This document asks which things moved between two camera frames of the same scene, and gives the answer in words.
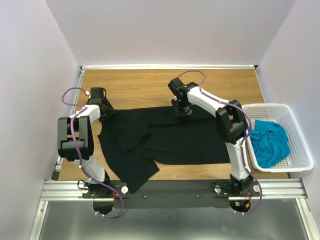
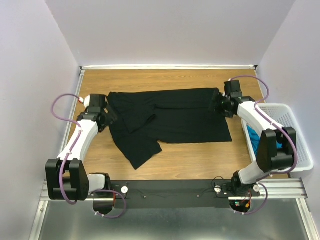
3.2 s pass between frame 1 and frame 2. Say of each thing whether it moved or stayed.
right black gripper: moved
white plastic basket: stayed
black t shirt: moved
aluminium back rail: stayed
